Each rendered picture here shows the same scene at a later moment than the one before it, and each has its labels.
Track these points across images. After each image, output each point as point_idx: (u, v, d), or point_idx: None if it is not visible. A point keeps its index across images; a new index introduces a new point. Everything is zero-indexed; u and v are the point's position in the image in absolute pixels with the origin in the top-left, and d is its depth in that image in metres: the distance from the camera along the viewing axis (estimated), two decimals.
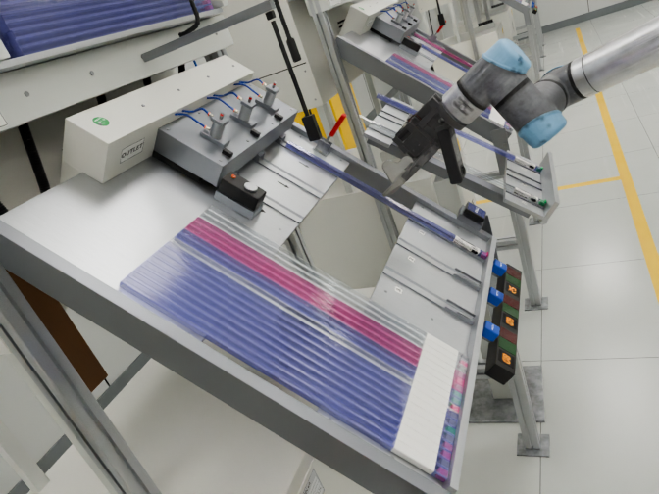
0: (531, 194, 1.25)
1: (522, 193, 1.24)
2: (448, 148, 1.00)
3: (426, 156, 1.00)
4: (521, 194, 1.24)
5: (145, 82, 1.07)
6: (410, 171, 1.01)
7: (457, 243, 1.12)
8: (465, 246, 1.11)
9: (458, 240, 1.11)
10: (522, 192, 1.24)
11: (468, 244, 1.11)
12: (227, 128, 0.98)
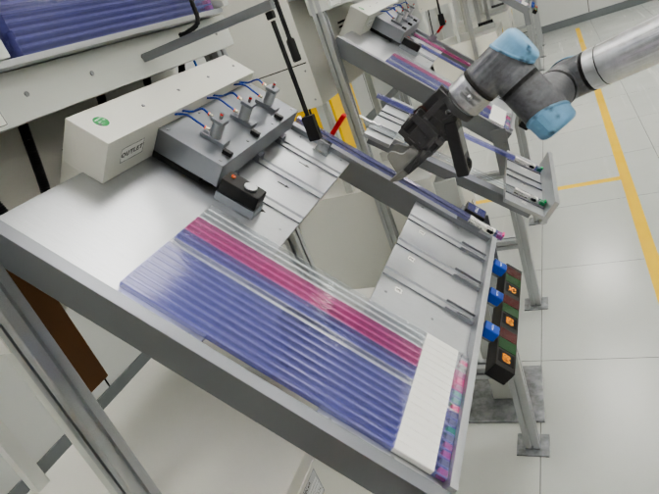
0: (531, 194, 1.25)
1: (522, 193, 1.24)
2: (455, 140, 0.98)
3: (426, 154, 1.00)
4: (521, 194, 1.24)
5: (145, 82, 1.07)
6: (411, 166, 1.03)
7: (472, 222, 1.08)
8: (480, 226, 1.08)
9: (474, 220, 1.07)
10: (522, 192, 1.24)
11: (483, 224, 1.08)
12: (227, 128, 0.98)
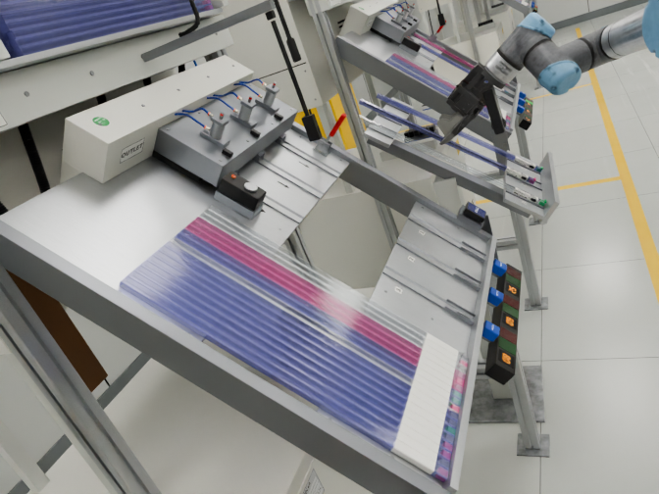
0: (531, 194, 1.25)
1: (522, 193, 1.24)
2: (492, 104, 1.25)
3: (470, 117, 1.26)
4: (521, 194, 1.24)
5: (145, 82, 1.07)
6: (458, 128, 1.29)
7: (508, 172, 1.34)
8: (515, 174, 1.33)
9: (509, 170, 1.33)
10: (522, 192, 1.24)
11: (518, 172, 1.33)
12: (227, 128, 0.98)
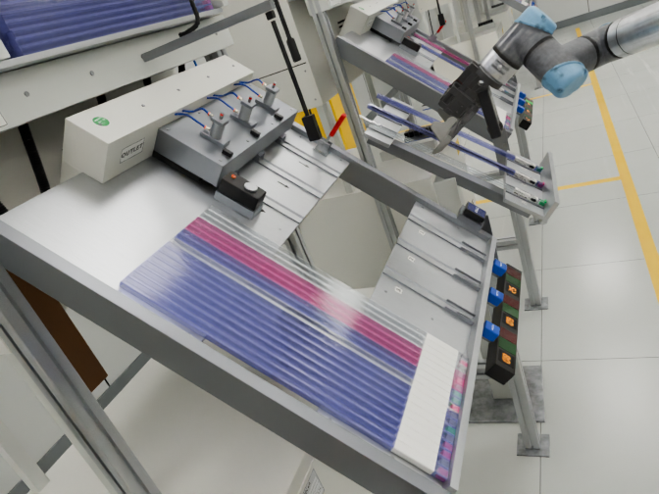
0: (531, 194, 1.25)
1: (522, 193, 1.24)
2: (487, 106, 1.15)
3: (469, 115, 1.15)
4: (521, 194, 1.24)
5: (145, 82, 1.07)
6: (456, 128, 1.16)
7: (517, 176, 1.34)
8: (524, 178, 1.33)
9: (518, 173, 1.33)
10: (522, 192, 1.24)
11: (527, 176, 1.33)
12: (227, 128, 0.98)
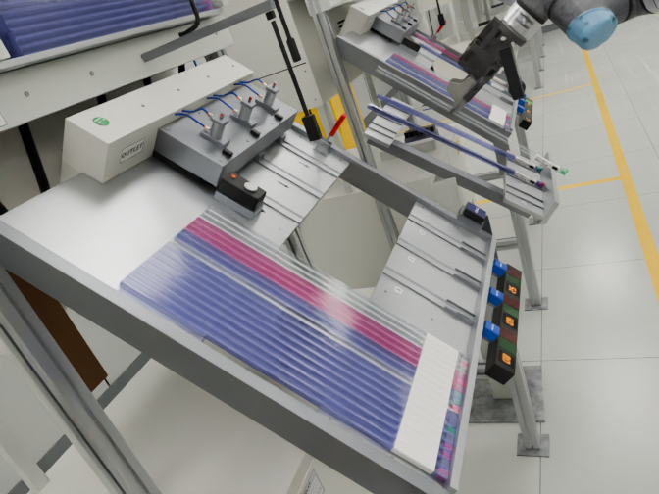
0: (552, 162, 1.19)
1: (543, 160, 1.19)
2: (510, 65, 1.09)
3: (484, 79, 1.11)
4: (542, 161, 1.19)
5: (145, 82, 1.07)
6: (471, 93, 1.13)
7: (517, 176, 1.34)
8: (524, 178, 1.33)
9: (518, 173, 1.33)
10: (543, 159, 1.19)
11: (527, 176, 1.33)
12: (227, 128, 0.98)
